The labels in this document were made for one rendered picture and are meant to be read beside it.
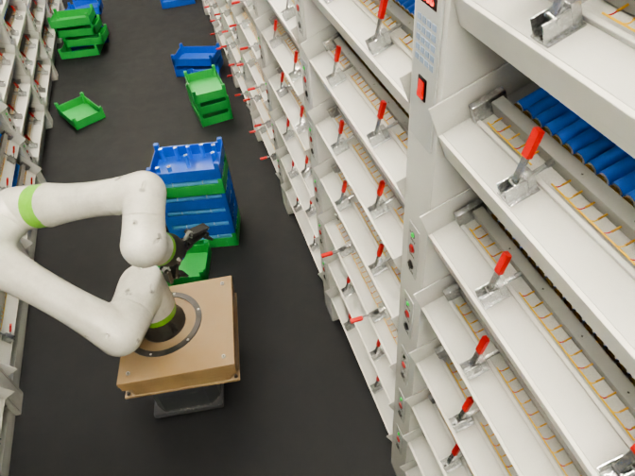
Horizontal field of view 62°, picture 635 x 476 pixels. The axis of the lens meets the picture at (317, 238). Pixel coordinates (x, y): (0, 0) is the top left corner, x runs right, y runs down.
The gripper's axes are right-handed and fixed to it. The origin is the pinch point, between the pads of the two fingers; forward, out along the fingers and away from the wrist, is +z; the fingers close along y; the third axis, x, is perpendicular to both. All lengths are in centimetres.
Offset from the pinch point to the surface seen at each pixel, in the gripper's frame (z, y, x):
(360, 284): 2, -21, 47
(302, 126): 18, -54, 0
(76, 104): 167, -11, -190
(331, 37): -29, -69, 8
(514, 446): -69, -15, 84
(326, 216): 16.8, -32.8, 24.3
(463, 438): -48, -8, 82
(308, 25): -32, -68, 3
